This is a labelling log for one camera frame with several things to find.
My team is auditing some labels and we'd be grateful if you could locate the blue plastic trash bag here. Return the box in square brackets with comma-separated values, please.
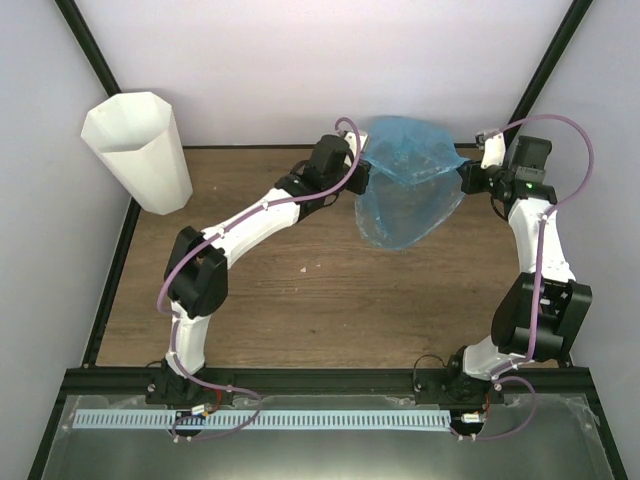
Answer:
[355, 116, 466, 250]

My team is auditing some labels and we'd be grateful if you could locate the white plastic trash bin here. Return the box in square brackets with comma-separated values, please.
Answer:
[81, 92, 193, 215]

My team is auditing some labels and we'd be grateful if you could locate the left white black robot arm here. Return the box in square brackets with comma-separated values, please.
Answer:
[157, 131, 371, 404]

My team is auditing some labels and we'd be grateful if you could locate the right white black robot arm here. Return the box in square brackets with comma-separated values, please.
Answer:
[443, 131, 592, 403]

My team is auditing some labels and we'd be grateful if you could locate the grey metal front plate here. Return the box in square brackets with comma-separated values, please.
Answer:
[44, 394, 613, 479]

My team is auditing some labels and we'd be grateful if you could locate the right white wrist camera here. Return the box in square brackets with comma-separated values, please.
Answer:
[475, 130, 507, 170]

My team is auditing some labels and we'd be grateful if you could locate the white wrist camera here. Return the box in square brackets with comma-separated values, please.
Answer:
[475, 130, 507, 170]
[345, 131, 370, 159]

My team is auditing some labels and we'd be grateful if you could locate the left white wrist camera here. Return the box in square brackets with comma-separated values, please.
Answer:
[345, 131, 370, 159]

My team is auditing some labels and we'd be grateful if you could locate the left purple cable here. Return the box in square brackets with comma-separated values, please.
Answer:
[156, 117, 362, 444]

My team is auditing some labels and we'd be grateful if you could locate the purple cable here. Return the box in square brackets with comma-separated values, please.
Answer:
[156, 117, 362, 444]
[459, 114, 597, 443]

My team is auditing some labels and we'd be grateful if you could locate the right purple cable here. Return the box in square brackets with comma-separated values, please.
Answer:
[459, 114, 597, 443]

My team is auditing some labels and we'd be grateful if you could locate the black enclosure frame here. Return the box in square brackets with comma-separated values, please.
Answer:
[29, 1, 627, 479]

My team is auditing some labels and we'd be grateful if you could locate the light blue slotted cable duct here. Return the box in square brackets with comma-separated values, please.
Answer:
[72, 409, 451, 432]

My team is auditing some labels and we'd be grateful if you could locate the black mounting rail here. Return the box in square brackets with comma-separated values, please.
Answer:
[58, 367, 597, 406]

